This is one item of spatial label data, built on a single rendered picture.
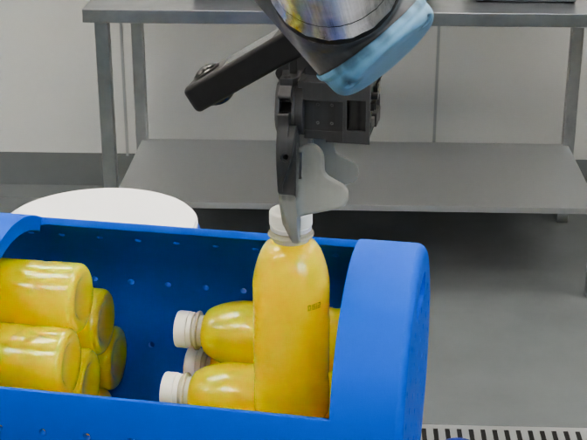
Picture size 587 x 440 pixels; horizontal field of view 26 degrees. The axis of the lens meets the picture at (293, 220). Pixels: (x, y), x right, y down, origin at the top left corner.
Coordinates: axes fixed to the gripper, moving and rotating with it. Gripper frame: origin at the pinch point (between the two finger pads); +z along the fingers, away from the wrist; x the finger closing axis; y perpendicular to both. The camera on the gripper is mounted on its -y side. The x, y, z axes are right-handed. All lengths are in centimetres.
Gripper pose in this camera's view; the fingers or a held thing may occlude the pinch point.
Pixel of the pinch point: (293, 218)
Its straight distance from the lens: 114.0
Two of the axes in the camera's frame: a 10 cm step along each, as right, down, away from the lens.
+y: 9.8, 0.7, -1.7
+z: 0.0, 9.3, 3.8
